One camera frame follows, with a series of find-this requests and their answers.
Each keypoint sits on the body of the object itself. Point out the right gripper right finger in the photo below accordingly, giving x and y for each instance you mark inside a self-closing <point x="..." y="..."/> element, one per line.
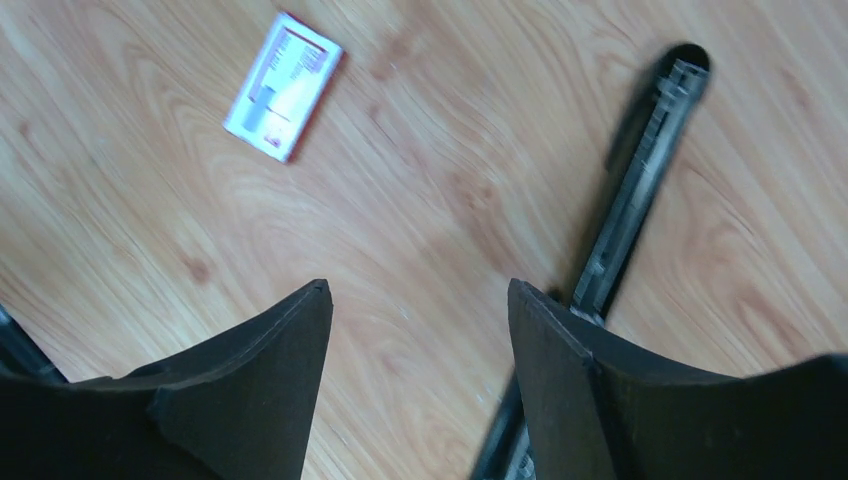
<point x="789" y="423"/>

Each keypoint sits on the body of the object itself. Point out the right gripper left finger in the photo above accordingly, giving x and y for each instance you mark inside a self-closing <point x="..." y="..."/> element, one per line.
<point x="238" y="405"/>

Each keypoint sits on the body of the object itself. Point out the red white staple box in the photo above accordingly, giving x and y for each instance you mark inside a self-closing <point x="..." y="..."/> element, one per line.
<point x="283" y="87"/>

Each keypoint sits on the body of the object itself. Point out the black stapler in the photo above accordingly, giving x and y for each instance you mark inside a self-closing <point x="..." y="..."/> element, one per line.
<point x="636" y="179"/>

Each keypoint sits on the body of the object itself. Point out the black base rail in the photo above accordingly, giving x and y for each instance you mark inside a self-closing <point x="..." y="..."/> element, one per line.
<point x="22" y="356"/>

